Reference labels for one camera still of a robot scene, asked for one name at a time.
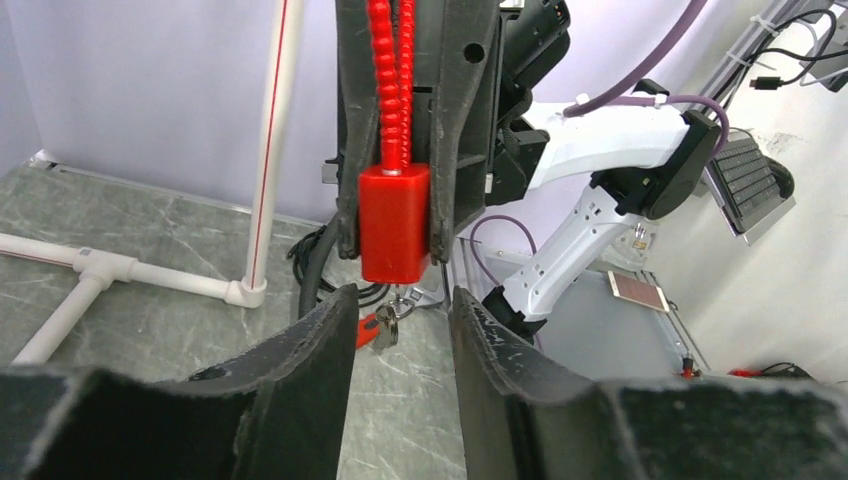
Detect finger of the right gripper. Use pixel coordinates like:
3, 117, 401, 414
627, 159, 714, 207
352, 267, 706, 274
335, 0, 378, 260
429, 1, 500, 262

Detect red handled tool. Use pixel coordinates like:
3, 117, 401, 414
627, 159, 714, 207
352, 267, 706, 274
356, 286, 444, 352

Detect silver key of red lock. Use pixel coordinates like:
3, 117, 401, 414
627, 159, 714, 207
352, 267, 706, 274
372, 285, 416, 352

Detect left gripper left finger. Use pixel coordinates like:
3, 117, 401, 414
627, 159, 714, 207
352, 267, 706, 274
1, 285, 359, 479

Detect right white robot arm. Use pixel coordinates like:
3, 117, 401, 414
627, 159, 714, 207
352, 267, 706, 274
326, 1, 729, 339

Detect smartphone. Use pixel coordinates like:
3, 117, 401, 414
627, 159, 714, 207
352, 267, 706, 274
607, 271, 670, 313

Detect white PVC pipe frame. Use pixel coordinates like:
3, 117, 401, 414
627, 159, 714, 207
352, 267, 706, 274
1, 1, 304, 364

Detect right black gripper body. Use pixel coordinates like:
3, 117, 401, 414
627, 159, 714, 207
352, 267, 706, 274
321, 66, 498, 197

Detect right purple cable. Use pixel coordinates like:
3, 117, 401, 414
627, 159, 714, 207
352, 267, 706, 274
468, 0, 731, 293

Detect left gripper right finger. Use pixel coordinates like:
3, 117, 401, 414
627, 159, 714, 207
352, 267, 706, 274
449, 287, 847, 479

